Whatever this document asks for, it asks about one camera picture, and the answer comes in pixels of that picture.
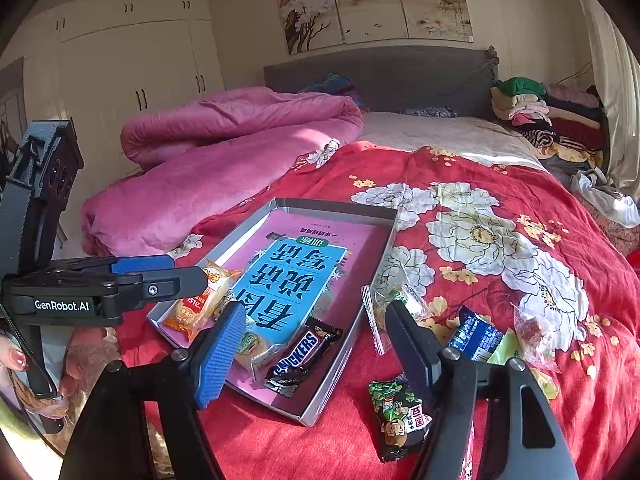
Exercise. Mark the round pastry clear wrapper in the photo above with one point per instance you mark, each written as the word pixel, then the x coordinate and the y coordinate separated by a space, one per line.
pixel 252 345

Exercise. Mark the blossom wall painting panel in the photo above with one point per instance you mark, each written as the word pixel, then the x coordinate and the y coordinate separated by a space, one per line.
pixel 435 0
pixel 310 10
pixel 370 0

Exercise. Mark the orange bread packet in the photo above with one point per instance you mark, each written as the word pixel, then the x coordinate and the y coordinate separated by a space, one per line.
pixel 195 305

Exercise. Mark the cream wardrobe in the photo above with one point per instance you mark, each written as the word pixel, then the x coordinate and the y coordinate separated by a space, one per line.
pixel 125 60

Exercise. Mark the person's left hand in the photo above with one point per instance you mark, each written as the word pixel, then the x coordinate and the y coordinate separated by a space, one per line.
pixel 75 360

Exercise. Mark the pile of folded clothes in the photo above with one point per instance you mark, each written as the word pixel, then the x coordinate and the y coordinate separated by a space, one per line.
pixel 550 125

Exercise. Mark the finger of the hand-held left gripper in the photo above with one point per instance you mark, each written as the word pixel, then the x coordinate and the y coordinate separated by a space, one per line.
pixel 145 263
pixel 170 285

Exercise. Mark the dark floral cloth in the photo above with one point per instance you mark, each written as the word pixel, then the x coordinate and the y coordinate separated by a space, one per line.
pixel 430 111

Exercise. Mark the beige bed sheet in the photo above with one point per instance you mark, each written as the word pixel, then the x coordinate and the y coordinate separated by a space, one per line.
pixel 450 132

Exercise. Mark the white crumpled cloth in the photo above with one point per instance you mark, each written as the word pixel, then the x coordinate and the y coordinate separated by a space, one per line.
pixel 605 195

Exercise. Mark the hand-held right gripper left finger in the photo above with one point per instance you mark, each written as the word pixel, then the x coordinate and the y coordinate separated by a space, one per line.
pixel 225 355

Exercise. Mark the clear green candy packet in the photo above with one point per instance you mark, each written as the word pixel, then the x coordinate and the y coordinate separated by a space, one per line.
pixel 412 300

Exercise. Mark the clear pastry packet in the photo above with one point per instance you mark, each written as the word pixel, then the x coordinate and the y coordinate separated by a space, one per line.
pixel 532 332

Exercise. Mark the metal tray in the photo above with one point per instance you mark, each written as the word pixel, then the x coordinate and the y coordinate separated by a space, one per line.
pixel 295 225

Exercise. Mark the pink plush blanket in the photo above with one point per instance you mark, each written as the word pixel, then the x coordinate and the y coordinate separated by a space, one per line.
pixel 200 175

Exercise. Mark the yellow-green snack packet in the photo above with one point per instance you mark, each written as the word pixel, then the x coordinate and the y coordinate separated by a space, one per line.
pixel 509 346

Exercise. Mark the cream curtain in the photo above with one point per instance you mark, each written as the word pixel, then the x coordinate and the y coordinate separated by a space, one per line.
pixel 620 85

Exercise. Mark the dark green pea packet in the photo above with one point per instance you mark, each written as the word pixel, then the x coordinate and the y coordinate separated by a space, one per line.
pixel 397 410

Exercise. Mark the blue snack packet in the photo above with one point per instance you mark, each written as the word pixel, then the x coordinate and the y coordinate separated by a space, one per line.
pixel 472 335

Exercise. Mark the red floral quilt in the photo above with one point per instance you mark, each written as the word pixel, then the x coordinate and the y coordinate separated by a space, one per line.
pixel 325 440

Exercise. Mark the brown chocolate bar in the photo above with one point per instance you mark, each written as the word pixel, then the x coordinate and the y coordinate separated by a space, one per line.
pixel 300 355

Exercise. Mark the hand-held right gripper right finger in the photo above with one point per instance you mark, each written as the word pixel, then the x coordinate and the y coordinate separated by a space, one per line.
pixel 410 355

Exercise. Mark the grey headboard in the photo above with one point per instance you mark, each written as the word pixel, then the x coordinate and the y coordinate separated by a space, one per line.
pixel 400 80

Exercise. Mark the blue patterned cloth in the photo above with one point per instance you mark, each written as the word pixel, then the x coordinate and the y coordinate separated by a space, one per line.
pixel 335 85

